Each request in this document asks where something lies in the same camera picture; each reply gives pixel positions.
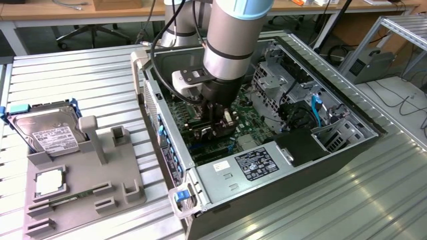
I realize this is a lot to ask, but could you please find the open black PC case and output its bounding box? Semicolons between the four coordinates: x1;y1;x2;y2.
129;35;390;240

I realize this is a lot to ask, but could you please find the hard disk in blue carrier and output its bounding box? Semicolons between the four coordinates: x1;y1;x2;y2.
0;97;90;158

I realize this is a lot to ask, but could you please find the thin black wire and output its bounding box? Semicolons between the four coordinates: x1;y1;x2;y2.
365;79;427;116

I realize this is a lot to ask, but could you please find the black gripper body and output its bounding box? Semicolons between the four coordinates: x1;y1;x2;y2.
201;76;247;110

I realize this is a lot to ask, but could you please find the grey cable with metal plug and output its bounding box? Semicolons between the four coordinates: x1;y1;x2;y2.
135;0;158;48

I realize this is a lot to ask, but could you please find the grey parts rack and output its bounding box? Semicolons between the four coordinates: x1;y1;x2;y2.
23;116;149;238

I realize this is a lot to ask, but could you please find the coiled black cable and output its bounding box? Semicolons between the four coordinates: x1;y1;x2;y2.
328;44;349;63

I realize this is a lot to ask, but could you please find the black wire bundle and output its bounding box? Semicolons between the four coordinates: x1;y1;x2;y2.
278;101;318;132

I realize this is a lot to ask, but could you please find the perforated silver disk cage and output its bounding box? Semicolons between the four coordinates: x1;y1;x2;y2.
250;61;293;118

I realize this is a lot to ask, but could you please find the silver disk bay tray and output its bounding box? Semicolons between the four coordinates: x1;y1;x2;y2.
310;117;370;154

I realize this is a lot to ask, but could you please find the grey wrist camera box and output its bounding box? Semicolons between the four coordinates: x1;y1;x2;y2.
171;68;217;98

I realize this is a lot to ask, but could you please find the blue wire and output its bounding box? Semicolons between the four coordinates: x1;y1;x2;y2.
312;95;325;128

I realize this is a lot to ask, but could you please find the silver CPU chip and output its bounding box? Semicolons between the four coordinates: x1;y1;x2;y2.
35;171;67;196

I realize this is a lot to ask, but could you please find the CPU socket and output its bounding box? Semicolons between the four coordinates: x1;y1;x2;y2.
185;101;206;121

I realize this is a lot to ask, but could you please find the silver chipset heatsink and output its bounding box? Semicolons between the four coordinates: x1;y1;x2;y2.
238;136;265;152

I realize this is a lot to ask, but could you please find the green motherboard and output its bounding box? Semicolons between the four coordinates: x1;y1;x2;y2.
165;82;278;167

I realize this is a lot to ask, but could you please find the aluminium profile frame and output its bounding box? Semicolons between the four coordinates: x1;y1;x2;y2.
337;15;427;85

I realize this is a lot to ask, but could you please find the black office chair base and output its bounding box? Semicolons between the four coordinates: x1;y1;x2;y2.
266;14;306;26
55;22;133;50

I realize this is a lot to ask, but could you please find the wooden desk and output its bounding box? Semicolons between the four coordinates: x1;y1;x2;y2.
266;0;422;48
0;0;167;57

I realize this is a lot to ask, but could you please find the black plastic shroud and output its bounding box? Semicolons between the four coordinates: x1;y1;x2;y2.
262;127;332;168

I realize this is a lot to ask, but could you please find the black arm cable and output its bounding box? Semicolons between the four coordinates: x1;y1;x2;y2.
149;0;210;106

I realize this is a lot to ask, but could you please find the thin grey cable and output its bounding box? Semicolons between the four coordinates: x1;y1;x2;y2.
51;0;91;11

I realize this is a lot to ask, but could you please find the blue case latch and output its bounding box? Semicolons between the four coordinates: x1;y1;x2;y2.
173;189;191;202

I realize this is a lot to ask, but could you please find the black expansion slot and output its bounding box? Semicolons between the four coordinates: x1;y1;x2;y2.
193;147;235;158

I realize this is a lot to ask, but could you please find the brown cardboard box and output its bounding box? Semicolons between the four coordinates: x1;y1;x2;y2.
93;0;146;12

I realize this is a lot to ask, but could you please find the silver power supply unit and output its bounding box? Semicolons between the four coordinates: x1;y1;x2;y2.
195;141;297;206

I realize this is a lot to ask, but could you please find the green RAM stick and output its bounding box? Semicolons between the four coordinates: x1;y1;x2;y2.
46;188;102;208

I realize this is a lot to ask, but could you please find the grey box device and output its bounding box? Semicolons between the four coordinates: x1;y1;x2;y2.
346;49;398;85

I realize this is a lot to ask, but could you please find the RAM memory stick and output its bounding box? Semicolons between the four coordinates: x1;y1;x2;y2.
182;119;231;151

